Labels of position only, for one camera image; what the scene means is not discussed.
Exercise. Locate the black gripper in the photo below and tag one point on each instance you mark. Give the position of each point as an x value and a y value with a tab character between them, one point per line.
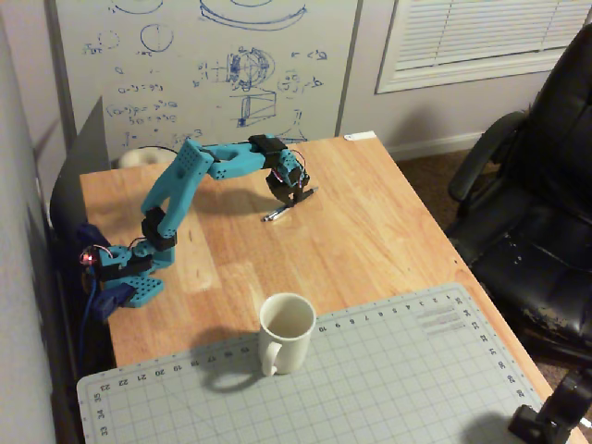
283	189

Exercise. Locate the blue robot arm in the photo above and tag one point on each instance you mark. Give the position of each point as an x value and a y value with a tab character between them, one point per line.
176	185

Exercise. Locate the silver black pen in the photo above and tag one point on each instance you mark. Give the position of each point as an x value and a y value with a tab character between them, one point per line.
277	213

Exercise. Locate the white paper tag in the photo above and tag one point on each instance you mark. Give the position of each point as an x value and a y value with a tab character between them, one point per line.
361	135

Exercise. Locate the whiteboard with blue drawings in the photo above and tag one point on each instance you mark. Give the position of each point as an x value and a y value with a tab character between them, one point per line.
185	115

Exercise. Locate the cream ceramic mug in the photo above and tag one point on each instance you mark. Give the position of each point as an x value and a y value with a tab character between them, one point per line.
287	342

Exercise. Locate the white baseboard trim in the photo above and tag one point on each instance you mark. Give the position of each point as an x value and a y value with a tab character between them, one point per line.
435	145

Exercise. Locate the white tape roll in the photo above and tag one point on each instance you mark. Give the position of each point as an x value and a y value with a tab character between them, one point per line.
136	158

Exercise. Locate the grey gridded cutting mat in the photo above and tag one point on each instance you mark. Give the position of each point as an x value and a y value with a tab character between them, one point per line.
347	384

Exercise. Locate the dark blue table clamp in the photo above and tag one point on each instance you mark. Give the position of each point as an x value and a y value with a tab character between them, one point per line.
90	236
111	301

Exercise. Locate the dark grey flat panel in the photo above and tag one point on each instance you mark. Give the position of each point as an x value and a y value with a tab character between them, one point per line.
83	152

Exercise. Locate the controller board with red light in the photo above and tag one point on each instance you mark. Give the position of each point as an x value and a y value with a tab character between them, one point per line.
89	256

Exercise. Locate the white window blinds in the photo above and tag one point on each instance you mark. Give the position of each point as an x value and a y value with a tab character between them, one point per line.
462	32

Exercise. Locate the black leather office chair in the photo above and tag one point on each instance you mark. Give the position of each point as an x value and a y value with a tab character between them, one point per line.
546	208

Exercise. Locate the black camera stand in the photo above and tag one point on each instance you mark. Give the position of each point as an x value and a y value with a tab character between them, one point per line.
555	411

